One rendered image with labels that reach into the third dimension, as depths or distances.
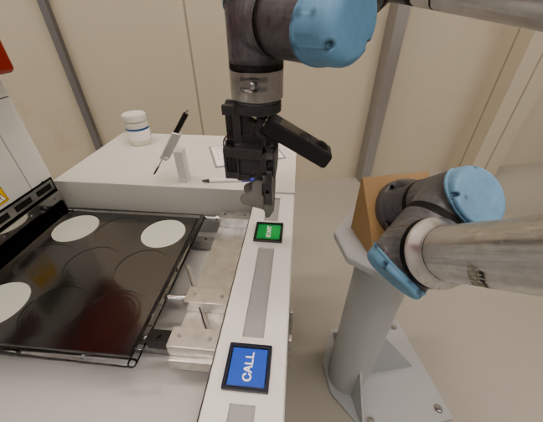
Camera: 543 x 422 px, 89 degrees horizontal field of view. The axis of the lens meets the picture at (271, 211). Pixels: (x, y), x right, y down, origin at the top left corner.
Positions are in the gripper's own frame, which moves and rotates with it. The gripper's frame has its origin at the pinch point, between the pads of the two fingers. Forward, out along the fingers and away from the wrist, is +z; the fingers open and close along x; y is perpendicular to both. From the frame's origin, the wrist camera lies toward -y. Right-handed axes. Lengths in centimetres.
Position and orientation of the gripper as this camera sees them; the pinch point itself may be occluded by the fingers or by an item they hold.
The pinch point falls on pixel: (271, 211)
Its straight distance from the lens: 52.7
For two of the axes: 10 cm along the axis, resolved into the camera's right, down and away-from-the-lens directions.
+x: -0.9, 5.9, -8.1
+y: -10.0, -0.5, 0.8
